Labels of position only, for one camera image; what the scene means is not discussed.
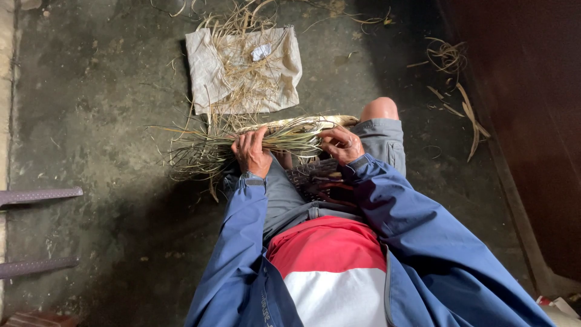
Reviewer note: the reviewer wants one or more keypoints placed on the person's left hand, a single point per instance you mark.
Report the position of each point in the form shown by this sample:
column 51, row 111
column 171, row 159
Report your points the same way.
column 252, row 156

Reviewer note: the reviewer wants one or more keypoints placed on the person's right hand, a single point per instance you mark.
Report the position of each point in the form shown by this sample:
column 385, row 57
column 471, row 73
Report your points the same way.
column 347, row 150

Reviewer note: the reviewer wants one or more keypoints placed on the person's left fingers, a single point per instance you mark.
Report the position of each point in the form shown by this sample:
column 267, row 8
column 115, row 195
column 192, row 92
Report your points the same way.
column 247, row 140

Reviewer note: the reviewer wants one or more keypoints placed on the person's right fingers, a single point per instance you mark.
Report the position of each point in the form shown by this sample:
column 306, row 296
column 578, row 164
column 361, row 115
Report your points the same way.
column 333, row 136

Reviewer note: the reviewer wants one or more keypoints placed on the bundle of reed strips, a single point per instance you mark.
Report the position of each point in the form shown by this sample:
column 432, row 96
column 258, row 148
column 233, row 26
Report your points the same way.
column 290, row 138

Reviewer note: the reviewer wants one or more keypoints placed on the woven cane basket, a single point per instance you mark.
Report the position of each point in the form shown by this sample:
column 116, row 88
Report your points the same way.
column 313, row 175

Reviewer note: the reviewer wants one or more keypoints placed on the grey shorts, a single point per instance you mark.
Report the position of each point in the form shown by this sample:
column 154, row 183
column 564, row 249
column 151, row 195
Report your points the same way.
column 381, row 138

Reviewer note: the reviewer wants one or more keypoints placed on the person's right knee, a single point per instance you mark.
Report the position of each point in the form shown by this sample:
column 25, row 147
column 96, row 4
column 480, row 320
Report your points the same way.
column 380, row 109

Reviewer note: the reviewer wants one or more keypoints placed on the heap of dry straw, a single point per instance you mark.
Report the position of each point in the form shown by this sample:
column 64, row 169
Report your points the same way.
column 243, row 72

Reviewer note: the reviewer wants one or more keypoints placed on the white cloth sack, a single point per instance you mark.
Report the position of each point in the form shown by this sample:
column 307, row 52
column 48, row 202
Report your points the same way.
column 204, row 77

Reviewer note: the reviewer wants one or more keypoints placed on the crumpled white paper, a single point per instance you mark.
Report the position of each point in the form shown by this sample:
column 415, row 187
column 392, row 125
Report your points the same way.
column 261, row 52

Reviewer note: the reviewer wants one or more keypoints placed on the scattered straw stalks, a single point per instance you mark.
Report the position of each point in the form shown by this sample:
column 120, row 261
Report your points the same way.
column 358, row 18

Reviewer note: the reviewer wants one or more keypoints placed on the red and white shirt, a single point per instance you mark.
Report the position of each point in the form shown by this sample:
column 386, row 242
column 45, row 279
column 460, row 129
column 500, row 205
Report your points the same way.
column 331, row 268

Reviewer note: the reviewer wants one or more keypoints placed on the loose flat cane strips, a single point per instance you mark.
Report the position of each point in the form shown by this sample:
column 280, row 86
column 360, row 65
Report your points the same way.
column 470, row 118

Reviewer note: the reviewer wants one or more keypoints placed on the coil of thin cane strips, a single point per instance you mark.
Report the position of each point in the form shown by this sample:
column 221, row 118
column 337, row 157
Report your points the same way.
column 447, row 57

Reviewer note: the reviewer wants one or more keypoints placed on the purple perforated metal bar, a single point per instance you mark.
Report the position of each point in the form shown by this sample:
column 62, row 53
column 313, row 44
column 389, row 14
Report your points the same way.
column 38, row 266
column 41, row 195

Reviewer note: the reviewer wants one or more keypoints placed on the red and white packet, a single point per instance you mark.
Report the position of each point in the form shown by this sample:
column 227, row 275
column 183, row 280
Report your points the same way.
column 556, row 309

